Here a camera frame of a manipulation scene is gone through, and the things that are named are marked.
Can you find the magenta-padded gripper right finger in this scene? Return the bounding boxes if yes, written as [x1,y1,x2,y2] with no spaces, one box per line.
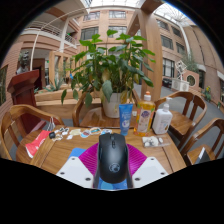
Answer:
[126,143,170,190]

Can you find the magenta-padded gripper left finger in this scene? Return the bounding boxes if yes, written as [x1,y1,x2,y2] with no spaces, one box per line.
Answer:
[55,143,101,190]

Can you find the black computer mouse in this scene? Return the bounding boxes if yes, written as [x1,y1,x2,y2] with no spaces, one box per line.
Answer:
[97,132,130,185]

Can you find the clear plastic packet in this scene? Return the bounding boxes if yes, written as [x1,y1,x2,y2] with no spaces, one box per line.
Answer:
[141,135,171,149]

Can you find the white pump bottle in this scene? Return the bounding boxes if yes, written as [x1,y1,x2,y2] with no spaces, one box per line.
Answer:
[151,97,174,136]

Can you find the orange liquid clear bottle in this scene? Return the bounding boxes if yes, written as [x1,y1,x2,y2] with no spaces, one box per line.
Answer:
[133,91,157,138]

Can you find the blue squeeze tube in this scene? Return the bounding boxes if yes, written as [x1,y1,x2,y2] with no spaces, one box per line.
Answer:
[118,103,134,137]

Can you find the black notebook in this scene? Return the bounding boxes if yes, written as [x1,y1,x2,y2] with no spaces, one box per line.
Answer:
[194,146,212,165]

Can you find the spiky green agave plant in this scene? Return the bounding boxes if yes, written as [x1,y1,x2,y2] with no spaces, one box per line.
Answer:
[42,77,65,93]

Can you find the green potted plant white pot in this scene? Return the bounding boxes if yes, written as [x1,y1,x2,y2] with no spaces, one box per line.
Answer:
[60,29,157,120]

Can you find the white outdoor sculpture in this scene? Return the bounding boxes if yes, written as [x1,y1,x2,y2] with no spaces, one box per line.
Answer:
[174,59,189,82]

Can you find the dark bust statue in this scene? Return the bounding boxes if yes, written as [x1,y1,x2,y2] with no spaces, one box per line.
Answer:
[15,50,31,75]

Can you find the red-brown wooden pedestal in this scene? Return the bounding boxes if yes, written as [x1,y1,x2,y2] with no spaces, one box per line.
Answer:
[6,69,47,135]

